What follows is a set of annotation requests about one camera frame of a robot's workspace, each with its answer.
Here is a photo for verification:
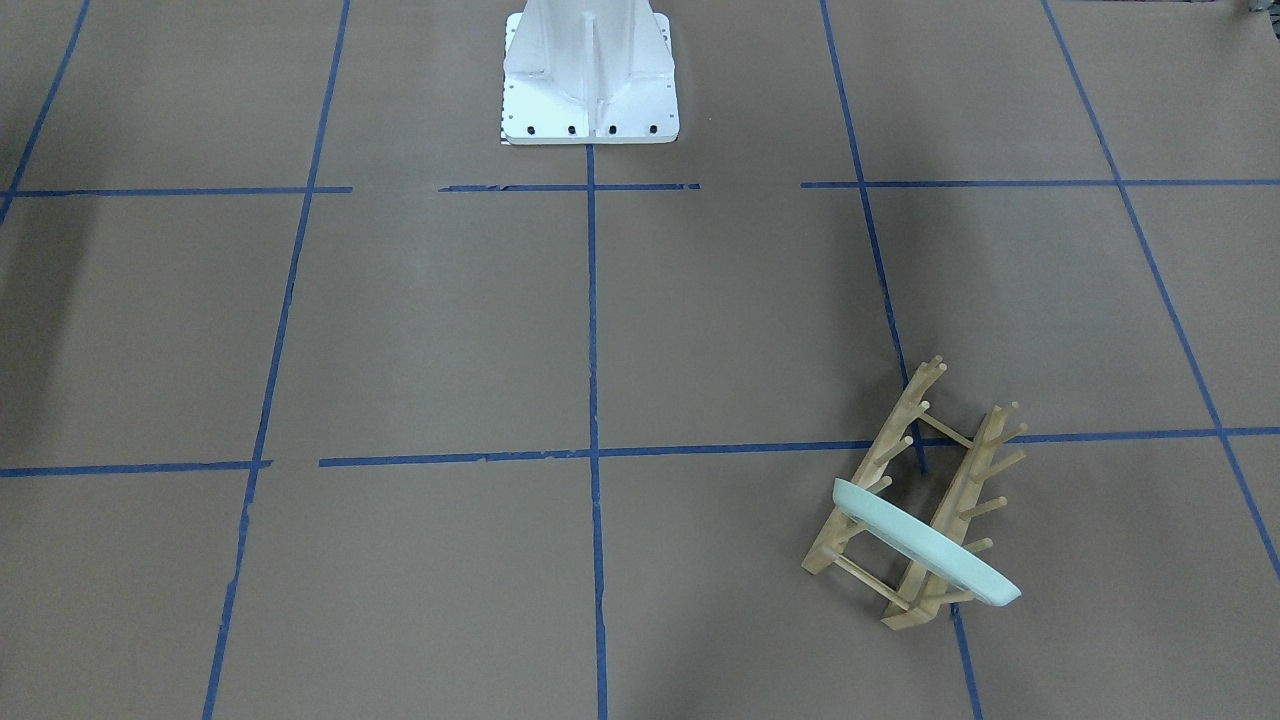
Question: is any pale green ceramic plate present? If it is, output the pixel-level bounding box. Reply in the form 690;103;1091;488
832;478;1021;607

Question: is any wooden dish rack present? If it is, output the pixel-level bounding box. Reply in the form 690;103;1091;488
801;356;1027;632

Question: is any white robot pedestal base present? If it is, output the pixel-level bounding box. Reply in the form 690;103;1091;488
500;1;680;145

